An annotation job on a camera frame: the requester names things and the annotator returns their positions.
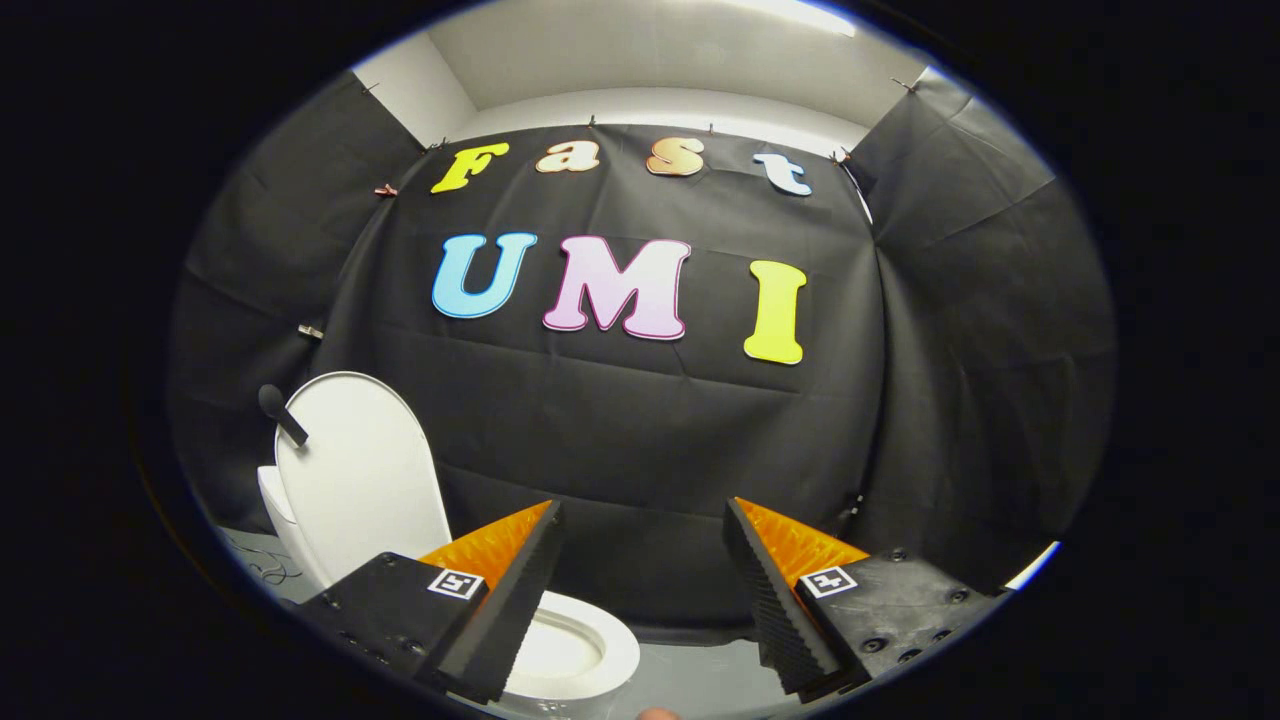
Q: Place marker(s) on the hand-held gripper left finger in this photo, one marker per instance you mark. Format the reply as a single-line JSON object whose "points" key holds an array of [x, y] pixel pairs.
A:
{"points": [[520, 600]]}

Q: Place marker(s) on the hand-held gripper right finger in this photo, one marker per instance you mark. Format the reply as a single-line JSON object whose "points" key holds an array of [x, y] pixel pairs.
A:
{"points": [[770, 610]]}

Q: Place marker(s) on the white toilet lid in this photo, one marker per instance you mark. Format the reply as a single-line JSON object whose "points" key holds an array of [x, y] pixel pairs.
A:
{"points": [[360, 480]]}

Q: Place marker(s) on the white toilet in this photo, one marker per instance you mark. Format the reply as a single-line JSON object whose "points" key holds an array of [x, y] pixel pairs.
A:
{"points": [[580, 655]]}

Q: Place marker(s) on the black backdrop cloth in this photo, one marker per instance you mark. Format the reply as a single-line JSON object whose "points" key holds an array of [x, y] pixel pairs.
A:
{"points": [[650, 430]]}

